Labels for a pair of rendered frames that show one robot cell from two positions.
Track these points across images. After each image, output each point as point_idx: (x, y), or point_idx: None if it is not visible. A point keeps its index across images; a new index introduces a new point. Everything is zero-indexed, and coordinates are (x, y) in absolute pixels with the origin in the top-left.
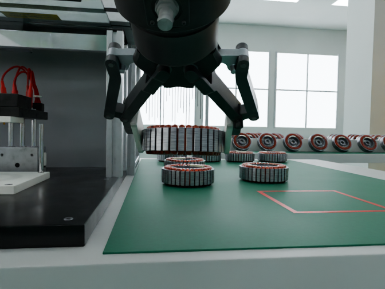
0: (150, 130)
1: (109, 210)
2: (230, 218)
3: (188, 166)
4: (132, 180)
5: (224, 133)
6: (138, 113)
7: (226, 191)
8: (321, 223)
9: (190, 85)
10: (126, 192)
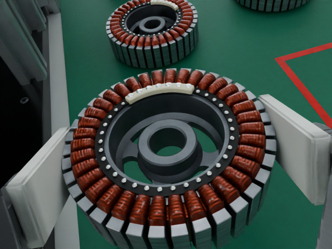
0: (88, 214)
1: (59, 225)
2: (270, 238)
3: (148, 5)
4: (62, 41)
5: (277, 142)
6: (36, 194)
7: (227, 71)
8: None
9: None
10: (67, 116)
